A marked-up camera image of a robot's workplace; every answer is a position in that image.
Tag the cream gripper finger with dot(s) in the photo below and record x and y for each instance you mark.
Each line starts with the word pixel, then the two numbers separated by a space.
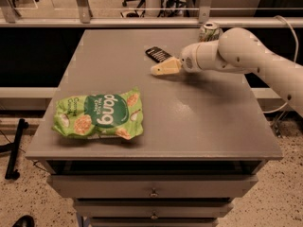
pixel 168 67

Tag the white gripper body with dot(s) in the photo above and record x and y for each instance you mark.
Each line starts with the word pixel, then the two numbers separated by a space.
pixel 188 61

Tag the black rxbar chocolate bar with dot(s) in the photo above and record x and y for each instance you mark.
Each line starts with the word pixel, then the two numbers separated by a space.
pixel 157 54

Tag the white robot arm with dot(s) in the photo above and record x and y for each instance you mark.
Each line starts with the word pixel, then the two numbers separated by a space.
pixel 240 51

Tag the green white soda can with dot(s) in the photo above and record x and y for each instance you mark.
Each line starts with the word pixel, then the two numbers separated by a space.
pixel 210 31

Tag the green dang chips bag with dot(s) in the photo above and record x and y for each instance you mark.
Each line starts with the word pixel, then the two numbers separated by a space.
pixel 100 116

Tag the grey drawer cabinet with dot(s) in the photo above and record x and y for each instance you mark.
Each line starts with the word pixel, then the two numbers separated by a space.
pixel 205 137

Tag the black office chair centre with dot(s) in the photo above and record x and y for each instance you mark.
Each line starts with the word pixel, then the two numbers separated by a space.
pixel 135 13

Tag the top drawer knob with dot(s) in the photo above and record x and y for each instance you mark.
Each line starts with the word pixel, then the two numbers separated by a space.
pixel 154 193

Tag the drawer knob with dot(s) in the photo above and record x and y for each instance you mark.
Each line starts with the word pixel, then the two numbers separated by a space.
pixel 154 216
pixel 154 193

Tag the black stand leg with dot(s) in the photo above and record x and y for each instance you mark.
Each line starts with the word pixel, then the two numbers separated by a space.
pixel 11 172

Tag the black shoe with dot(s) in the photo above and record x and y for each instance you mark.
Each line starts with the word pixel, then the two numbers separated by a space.
pixel 24 221

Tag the metal railing post right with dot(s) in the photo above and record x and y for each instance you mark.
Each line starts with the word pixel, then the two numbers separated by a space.
pixel 204 10

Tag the metal railing post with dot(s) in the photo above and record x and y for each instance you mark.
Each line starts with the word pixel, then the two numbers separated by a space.
pixel 204 10
pixel 10 14
pixel 85 12

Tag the metal railing post far left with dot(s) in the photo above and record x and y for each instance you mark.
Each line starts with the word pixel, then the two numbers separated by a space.
pixel 10 14

